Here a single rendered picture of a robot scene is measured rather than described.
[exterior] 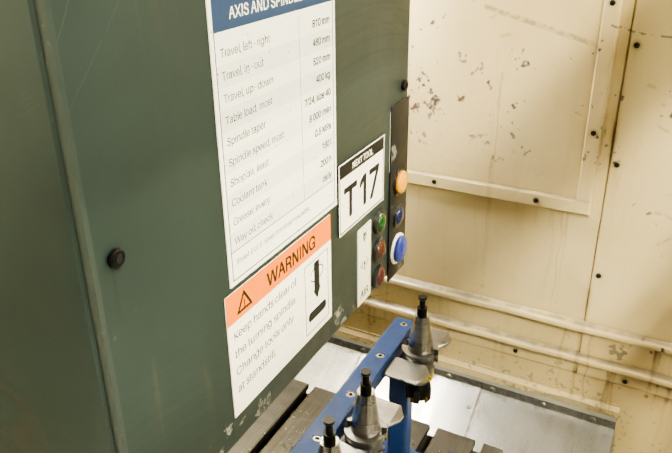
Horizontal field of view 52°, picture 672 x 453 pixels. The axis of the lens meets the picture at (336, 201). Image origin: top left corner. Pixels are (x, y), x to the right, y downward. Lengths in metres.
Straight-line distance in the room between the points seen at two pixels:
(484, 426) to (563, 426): 0.17
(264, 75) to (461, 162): 1.05
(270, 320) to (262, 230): 0.08
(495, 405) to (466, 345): 0.15
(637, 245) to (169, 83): 1.20
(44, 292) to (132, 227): 0.06
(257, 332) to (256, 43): 0.22
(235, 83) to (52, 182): 0.14
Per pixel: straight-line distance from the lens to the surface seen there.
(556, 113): 1.41
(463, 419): 1.72
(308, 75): 0.54
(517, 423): 1.72
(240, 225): 0.48
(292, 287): 0.57
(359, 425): 1.04
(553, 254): 1.53
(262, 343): 0.55
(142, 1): 0.39
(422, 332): 1.19
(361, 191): 0.65
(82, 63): 0.36
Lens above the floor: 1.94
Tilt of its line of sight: 24 degrees down
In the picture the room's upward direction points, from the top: 1 degrees counter-clockwise
